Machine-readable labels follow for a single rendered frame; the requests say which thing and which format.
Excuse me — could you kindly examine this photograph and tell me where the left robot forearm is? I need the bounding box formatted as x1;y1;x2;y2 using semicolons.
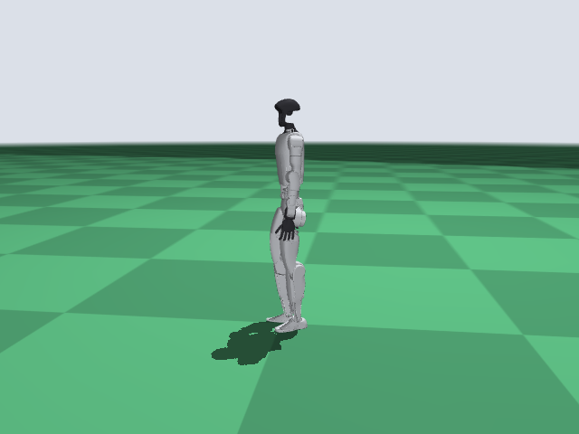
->
286;172;300;217

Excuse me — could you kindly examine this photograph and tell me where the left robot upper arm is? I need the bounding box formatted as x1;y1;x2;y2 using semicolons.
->
285;135;304;183

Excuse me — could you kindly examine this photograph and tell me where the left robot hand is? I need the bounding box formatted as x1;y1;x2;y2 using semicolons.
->
275;207;296;241

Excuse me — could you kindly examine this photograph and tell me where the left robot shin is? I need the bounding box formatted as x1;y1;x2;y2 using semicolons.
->
286;265;306;322

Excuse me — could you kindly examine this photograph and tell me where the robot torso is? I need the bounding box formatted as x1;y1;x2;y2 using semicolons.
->
275;128;304;215

